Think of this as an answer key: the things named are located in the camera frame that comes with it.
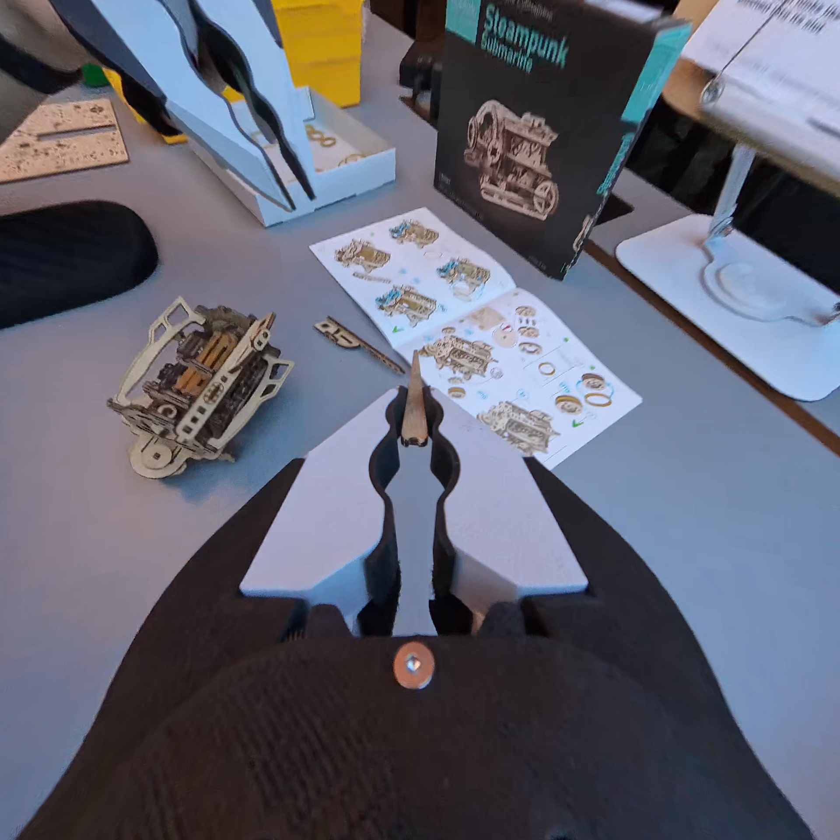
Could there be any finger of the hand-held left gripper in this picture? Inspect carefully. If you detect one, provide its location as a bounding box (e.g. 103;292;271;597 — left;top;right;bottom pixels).
49;0;296;212
187;0;317;201

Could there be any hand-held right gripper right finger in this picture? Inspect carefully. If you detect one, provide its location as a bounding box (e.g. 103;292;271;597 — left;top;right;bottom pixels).
427;387;589;636

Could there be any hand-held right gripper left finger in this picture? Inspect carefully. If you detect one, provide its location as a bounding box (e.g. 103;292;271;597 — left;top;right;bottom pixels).
239;387;403;636

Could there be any pointed wooden model piece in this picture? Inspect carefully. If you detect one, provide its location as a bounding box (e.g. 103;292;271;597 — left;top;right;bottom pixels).
399;350;431;448

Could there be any slotted wooden model part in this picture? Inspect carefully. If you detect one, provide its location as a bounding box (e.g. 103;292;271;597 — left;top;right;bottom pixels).
313;317;407;375

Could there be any assembled wooden model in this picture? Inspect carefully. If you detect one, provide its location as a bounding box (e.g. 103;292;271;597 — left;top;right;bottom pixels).
107;295;296;480

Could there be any black model kit box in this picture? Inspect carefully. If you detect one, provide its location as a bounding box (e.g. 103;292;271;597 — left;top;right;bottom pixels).
433;0;694;281

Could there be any white cardboard tray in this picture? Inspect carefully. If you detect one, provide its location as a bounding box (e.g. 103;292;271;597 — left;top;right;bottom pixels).
189;85;398;228

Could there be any punched plywood sheet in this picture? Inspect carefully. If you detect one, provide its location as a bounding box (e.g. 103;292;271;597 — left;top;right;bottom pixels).
0;98;130;185

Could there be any black desk device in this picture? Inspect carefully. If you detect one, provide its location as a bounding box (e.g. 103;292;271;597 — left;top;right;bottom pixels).
397;0;448;127

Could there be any illustrated instruction booklet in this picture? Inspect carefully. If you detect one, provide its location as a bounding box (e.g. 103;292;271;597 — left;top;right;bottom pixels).
308;206;644;471

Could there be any black mesh pad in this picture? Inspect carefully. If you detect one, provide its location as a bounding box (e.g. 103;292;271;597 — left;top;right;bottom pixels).
0;200;160;330

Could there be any white tablet stand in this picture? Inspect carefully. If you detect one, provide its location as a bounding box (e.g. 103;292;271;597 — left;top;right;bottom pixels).
615;141;840;403

